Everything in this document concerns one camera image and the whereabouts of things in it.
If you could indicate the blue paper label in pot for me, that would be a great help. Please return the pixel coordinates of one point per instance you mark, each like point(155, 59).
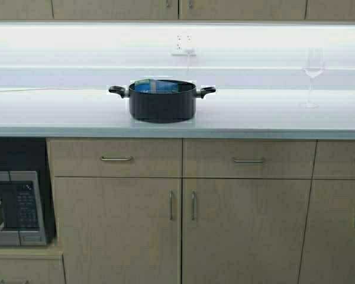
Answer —
point(155, 86)

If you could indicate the far right lower cabinet door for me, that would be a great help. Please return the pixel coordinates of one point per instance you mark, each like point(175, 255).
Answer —
point(329, 244)

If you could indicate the lower left door handle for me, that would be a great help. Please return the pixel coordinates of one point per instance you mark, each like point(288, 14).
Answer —
point(171, 205)

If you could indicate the black two-handled cooking pot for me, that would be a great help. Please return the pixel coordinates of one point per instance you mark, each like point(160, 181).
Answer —
point(163, 107)

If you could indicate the left drawer metal handle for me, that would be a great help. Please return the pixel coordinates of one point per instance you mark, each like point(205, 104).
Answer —
point(116, 159)

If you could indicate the right drawer metal handle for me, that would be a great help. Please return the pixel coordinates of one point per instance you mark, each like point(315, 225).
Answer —
point(257, 161)

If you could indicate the clear wine glass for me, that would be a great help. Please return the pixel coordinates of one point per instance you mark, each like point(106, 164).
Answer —
point(314, 67)

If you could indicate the white wall outlet plate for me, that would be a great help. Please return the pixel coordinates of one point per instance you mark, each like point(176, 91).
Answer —
point(183, 45)

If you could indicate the stainless steel microwave oven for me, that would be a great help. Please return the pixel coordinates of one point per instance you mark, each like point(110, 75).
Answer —
point(23, 212)

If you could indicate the upper right cabinet door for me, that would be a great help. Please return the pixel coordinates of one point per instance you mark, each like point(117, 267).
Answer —
point(258, 10)

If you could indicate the upper left cabinet door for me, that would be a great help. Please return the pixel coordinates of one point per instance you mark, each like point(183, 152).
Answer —
point(114, 10)

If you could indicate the lower left cabinet door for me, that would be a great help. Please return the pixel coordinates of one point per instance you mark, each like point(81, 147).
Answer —
point(117, 230)

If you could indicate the lower right door handle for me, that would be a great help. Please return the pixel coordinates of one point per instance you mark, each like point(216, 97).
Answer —
point(193, 207)

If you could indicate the far right wooden drawer front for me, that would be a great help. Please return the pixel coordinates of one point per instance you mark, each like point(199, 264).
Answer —
point(335, 160)

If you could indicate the left wooden drawer front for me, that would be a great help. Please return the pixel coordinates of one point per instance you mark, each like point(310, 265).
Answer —
point(81, 157)

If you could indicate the cabinet door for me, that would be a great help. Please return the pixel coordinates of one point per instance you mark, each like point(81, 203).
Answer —
point(114, 10)
point(117, 230)
point(246, 230)
point(329, 244)
point(258, 10)

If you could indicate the wooden drawer below microwave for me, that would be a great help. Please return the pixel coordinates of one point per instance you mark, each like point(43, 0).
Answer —
point(31, 271)

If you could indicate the drawer metal handle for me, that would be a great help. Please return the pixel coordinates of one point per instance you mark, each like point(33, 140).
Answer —
point(116, 159)
point(257, 161)

